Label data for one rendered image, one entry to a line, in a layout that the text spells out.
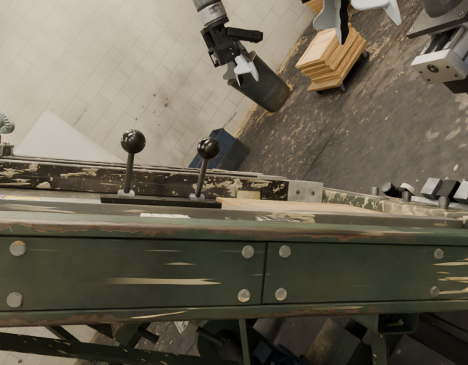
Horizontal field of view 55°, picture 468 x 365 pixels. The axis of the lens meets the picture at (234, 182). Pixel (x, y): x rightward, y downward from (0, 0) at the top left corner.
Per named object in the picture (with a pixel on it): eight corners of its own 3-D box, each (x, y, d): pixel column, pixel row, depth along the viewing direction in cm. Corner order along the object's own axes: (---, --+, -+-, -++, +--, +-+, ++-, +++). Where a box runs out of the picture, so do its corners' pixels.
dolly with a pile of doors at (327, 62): (377, 48, 416) (346, 19, 404) (346, 94, 411) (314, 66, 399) (342, 59, 474) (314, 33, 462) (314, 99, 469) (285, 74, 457)
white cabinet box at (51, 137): (212, 222, 500) (46, 108, 437) (182, 266, 494) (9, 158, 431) (199, 213, 557) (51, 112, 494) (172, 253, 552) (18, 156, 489)
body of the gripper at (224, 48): (215, 70, 135) (198, 31, 132) (240, 58, 137) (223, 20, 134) (222, 66, 128) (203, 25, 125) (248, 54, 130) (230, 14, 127)
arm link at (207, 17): (217, 6, 133) (225, -2, 126) (224, 20, 134) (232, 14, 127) (195, 15, 132) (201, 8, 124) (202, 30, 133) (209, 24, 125)
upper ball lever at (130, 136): (137, 209, 74) (148, 137, 67) (113, 208, 73) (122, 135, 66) (135, 195, 77) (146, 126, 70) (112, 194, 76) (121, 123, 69)
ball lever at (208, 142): (207, 212, 78) (224, 145, 71) (186, 211, 77) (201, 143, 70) (203, 199, 81) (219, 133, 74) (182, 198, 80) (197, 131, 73)
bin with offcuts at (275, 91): (301, 81, 541) (259, 45, 521) (277, 116, 536) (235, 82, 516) (282, 85, 590) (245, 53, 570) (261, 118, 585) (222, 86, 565)
